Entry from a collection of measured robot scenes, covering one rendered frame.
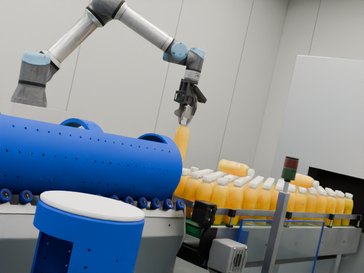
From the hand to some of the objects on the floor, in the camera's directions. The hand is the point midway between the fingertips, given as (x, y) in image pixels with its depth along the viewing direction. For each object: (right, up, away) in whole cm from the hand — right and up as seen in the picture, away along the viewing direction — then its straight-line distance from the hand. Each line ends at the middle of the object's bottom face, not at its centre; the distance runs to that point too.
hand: (184, 122), depth 251 cm
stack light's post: (+21, -139, -15) cm, 142 cm away
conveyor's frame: (+26, -139, +44) cm, 148 cm away
